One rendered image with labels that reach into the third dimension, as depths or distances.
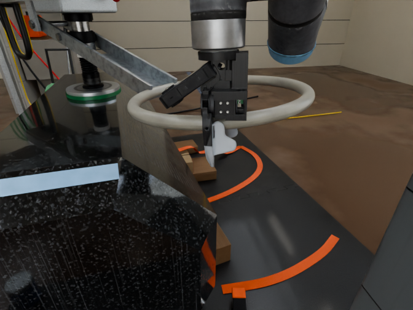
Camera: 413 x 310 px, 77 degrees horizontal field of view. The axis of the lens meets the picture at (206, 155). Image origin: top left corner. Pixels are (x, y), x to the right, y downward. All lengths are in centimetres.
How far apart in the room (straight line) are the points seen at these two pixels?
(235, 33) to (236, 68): 6
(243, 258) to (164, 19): 513
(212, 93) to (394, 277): 67
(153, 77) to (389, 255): 89
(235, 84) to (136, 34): 549
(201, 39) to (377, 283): 80
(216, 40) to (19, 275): 66
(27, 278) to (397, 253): 90
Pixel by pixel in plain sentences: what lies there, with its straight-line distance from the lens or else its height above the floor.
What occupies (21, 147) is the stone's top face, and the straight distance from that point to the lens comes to 81.
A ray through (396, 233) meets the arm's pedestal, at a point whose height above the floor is 67.
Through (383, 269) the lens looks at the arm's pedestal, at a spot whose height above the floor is 54.
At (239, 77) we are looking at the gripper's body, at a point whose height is 106.
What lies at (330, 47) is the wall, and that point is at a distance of 729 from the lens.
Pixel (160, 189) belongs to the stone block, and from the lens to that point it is 69.
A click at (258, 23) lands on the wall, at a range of 635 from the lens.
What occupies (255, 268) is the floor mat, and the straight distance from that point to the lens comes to 145.
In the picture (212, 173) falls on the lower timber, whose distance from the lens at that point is 198.
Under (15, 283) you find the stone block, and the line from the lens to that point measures 80.
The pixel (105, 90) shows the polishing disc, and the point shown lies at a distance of 114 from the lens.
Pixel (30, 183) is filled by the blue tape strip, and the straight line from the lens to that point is 68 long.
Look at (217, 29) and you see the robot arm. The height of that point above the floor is 113.
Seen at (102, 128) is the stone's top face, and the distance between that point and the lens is 83.
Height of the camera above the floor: 115
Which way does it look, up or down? 29 degrees down
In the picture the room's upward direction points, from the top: straight up
